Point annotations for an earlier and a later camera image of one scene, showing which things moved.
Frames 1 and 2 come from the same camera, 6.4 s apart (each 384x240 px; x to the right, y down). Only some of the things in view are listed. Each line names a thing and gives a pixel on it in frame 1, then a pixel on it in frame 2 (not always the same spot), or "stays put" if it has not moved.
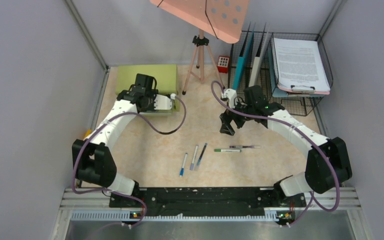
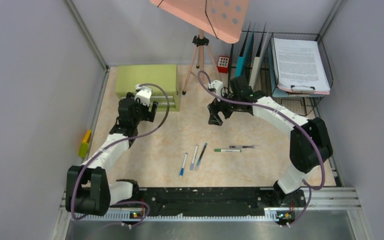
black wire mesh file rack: (294, 70) stays put
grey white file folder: (257, 60) stays put
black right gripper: (226, 118) to (214, 108)
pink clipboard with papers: (299, 66) stays put
